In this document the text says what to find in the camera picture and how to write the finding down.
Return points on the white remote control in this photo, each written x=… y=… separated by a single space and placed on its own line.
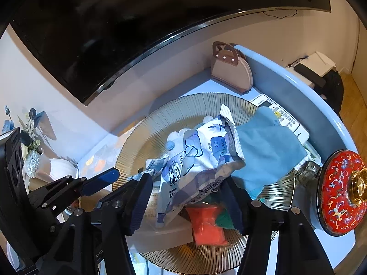
x=289 y=120

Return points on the light blue tray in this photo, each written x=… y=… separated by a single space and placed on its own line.
x=286 y=86

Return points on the striped cloth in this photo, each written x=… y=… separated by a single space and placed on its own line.
x=156 y=164

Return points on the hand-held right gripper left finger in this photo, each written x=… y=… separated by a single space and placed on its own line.
x=137 y=203

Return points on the glass jar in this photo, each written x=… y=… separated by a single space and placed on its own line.
x=308 y=172

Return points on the blue and white flower bouquet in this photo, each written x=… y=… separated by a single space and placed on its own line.
x=31 y=163

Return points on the white and blue wipes packet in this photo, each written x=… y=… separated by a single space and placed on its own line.
x=200 y=154

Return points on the black flat case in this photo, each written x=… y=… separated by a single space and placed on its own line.
x=309 y=76

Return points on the green cloth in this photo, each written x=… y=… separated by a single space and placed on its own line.
x=223 y=220

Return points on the red ornate lid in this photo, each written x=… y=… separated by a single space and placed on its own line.
x=338 y=183

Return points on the black bag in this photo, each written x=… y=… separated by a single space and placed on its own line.
x=332 y=91

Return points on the white box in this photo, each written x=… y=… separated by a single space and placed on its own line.
x=321 y=61

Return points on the black television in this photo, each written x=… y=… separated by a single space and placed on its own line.
x=114 y=34

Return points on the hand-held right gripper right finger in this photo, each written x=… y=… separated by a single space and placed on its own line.
x=233 y=209

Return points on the light blue cloth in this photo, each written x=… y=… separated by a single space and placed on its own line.
x=266 y=154

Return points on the orange packet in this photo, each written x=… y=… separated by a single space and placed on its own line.
x=206 y=226

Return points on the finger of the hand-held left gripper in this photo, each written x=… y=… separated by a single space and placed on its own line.
x=100 y=179

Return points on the white ribbed vase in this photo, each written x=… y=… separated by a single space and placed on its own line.
x=63 y=167

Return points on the ribbed glass plate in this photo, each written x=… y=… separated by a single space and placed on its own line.
x=186 y=108

